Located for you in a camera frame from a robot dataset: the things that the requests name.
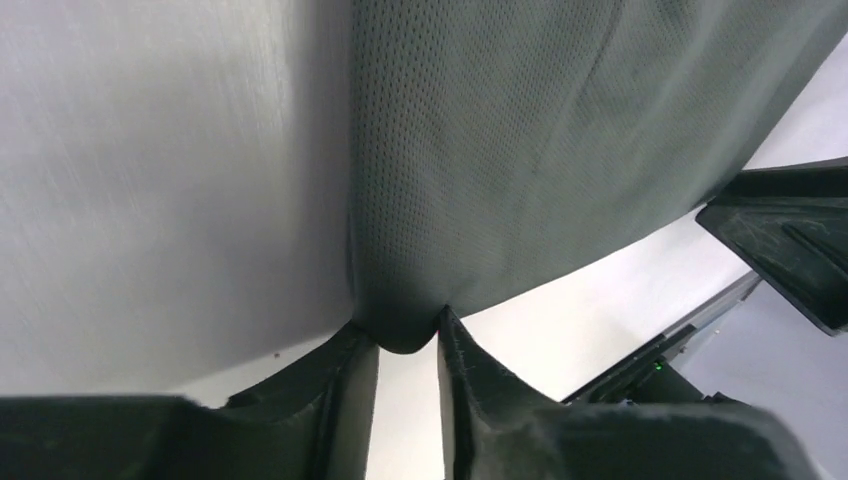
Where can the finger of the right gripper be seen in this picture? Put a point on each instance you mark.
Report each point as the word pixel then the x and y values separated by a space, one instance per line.
pixel 789 224

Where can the dark grey t shirt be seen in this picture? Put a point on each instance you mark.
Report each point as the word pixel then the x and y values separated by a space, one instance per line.
pixel 499 145

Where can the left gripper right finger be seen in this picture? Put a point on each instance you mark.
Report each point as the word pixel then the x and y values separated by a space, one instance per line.
pixel 496 426

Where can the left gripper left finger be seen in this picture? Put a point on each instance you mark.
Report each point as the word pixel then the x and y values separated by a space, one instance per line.
pixel 311 420

